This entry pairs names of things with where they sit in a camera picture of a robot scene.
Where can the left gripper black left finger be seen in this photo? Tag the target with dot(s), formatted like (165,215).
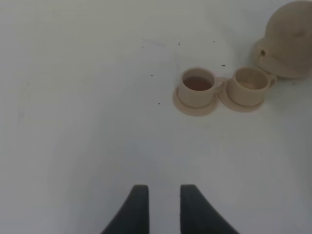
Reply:
(133,216)

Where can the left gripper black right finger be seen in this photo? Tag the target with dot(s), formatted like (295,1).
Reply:
(198,216)

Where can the tan ceramic teapot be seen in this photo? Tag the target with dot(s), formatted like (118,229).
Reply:
(286,48)

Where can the left tan cup saucer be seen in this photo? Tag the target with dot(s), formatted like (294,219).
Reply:
(195,112)

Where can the tan cup saucer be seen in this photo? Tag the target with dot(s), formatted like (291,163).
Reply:
(195,112)
(240,107)

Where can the right tan cup saucer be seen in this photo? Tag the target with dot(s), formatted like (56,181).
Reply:
(240,107)

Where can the left tan teacup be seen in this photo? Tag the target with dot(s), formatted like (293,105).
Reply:
(198,86)

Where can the tan teacup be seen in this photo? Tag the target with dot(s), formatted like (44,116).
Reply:
(198,86)
(249,86)

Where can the right tan teacup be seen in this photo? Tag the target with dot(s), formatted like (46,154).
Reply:
(249,86)

